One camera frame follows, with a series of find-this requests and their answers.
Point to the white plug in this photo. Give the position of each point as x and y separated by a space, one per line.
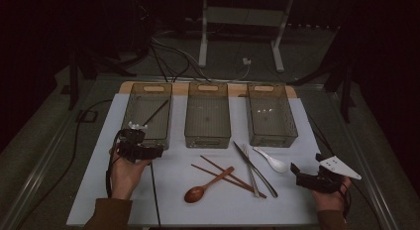
246 61

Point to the metal fork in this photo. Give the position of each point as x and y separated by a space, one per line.
251 173

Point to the black chopstick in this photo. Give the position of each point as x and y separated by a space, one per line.
155 193
157 111

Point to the brown wooden spoon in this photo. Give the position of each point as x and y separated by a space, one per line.
195 194

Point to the black rectangular floor bracket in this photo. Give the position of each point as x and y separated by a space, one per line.
86 110

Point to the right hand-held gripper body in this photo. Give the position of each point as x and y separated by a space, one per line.
340 167

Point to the transparent grey plastic bin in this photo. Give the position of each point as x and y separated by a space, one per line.
155 91
270 116
207 116

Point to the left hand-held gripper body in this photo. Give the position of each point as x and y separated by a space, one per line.
130 145

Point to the dark equipment tower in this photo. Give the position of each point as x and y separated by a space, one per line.
142 18

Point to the light wooden board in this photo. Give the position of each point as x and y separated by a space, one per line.
178 88

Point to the grey metal stand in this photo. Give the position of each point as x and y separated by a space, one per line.
244 16

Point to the white table board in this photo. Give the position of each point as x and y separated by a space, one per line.
185 210

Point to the person's right hand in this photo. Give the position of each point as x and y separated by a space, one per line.
328 200

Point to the white ceramic spoon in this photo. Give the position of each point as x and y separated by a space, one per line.
277 164

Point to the black stand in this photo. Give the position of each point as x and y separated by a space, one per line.
73 88
346 97

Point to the person's left hand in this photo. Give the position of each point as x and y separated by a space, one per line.
127 178

